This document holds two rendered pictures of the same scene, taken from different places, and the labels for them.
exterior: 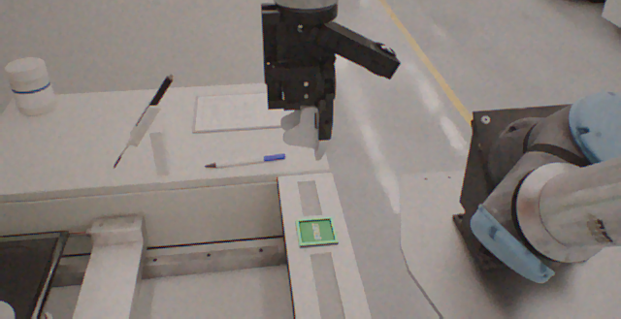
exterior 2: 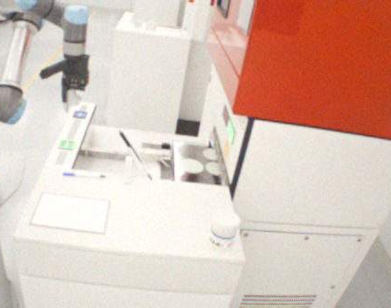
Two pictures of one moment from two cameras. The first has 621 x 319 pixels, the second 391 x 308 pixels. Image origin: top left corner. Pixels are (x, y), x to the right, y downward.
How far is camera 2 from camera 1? 182 cm
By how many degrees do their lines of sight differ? 118
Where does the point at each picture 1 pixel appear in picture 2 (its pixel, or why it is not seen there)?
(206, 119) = (100, 208)
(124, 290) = (142, 173)
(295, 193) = (66, 160)
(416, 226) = (2, 193)
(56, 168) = (183, 192)
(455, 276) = (6, 172)
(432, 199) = not seen: outside the picture
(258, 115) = (65, 204)
